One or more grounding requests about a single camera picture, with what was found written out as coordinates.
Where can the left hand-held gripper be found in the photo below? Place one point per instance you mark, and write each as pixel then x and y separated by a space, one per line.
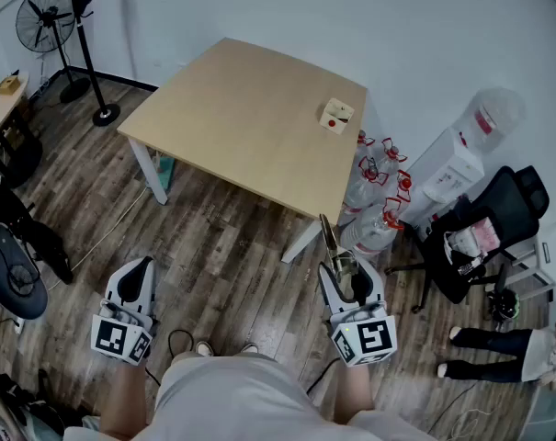
pixel 116 333

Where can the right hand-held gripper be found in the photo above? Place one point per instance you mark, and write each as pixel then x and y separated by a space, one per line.
pixel 369 338

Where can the person's left forearm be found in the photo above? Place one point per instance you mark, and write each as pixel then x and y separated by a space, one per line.
pixel 121 398

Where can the person's right forearm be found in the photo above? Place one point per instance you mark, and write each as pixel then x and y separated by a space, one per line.
pixel 353 393

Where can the person's left shoe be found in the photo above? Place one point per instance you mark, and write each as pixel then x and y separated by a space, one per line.
pixel 205 348

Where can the person's shoe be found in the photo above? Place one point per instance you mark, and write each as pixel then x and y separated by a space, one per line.
pixel 205 348
pixel 250 348

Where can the teal plastic board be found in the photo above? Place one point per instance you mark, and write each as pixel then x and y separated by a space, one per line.
pixel 167 173

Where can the person's right shoe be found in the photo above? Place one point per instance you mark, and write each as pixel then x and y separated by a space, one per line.
pixel 250 348

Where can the white power strip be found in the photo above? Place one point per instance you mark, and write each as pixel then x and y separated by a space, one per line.
pixel 18 325

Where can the pink and white bag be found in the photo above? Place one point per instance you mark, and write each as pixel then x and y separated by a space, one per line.
pixel 473 237

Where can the white water dispenser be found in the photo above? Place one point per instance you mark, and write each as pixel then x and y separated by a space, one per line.
pixel 447 173

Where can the person's white t-shirt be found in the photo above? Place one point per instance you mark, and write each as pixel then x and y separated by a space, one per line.
pixel 231 402

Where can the black bag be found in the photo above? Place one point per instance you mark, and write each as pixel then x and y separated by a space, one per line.
pixel 15 402

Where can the white box with red button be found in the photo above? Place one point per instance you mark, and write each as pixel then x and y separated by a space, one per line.
pixel 335 117

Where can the black office chair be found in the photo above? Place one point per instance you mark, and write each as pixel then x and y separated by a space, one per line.
pixel 512 205

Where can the light wooden table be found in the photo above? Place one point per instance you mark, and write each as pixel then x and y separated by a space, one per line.
pixel 241 122

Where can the round light table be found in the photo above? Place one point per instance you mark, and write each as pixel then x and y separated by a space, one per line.
pixel 2 108

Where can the large clear water jug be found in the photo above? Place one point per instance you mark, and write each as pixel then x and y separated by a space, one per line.
pixel 493 117

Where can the black coat rack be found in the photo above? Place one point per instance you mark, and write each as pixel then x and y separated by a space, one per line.
pixel 87 58

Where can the small cardboard box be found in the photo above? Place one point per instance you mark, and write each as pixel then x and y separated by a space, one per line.
pixel 8 85

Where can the black standing fan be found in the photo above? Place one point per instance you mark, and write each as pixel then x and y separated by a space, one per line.
pixel 45 19

